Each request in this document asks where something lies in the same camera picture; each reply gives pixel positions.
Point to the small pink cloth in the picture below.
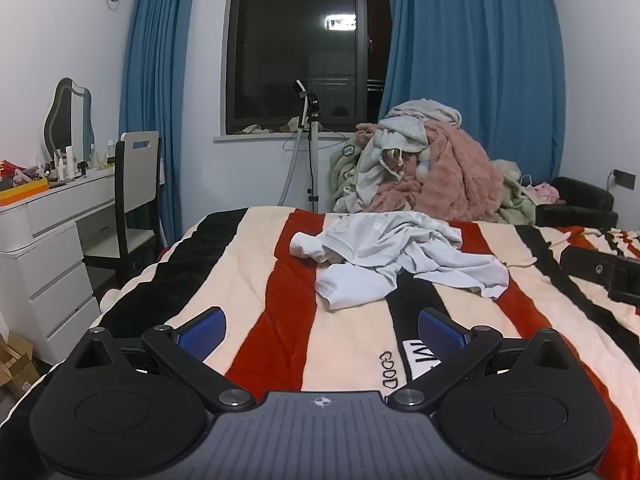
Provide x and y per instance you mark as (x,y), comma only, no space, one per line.
(546,192)

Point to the red black cream striped blanket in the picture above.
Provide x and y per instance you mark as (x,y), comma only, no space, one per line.
(300,335)

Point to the orange box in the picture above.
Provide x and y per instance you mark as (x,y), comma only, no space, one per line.
(22,194)

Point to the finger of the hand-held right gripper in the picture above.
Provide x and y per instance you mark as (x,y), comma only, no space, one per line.
(585,262)

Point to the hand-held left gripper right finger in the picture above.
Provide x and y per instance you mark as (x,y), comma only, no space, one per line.
(441,334)

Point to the white dressing table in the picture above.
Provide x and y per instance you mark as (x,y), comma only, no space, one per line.
(45,270)

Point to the cardboard box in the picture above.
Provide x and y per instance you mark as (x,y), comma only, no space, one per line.
(15,365)

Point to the white shirt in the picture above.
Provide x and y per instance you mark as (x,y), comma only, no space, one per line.
(400,240)

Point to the beige cloth on sill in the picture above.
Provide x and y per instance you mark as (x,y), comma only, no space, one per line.
(252,129)
(291,125)

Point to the pale green garment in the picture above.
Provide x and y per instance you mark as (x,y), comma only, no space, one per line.
(515,200)

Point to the black armchair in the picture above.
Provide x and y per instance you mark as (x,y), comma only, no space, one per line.
(585,200)

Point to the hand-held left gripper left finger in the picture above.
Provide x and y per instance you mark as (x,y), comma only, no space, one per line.
(202,334)

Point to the dark window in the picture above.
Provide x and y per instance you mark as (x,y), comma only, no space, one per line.
(290,50)

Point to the green fleece garment with patch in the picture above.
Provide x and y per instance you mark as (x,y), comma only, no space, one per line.
(347,170)

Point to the black wall outlet with plug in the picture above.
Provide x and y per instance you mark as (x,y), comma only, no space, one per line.
(624,179)

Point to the white and black chair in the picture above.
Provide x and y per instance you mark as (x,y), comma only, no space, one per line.
(140,160)

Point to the row of white bottles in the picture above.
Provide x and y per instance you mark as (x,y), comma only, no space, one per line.
(70,162)

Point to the pink fluffy blanket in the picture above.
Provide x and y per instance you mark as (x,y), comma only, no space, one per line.
(460,175)

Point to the wavy vanity mirror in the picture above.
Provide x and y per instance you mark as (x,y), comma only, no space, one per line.
(62,115)

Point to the blue curtain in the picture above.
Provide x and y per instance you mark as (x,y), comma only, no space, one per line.
(155,110)
(475,60)

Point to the red and pink toiletries pile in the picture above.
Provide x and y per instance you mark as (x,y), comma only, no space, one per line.
(22,172)

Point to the grey hoodie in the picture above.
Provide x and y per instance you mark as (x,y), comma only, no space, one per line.
(405,125)

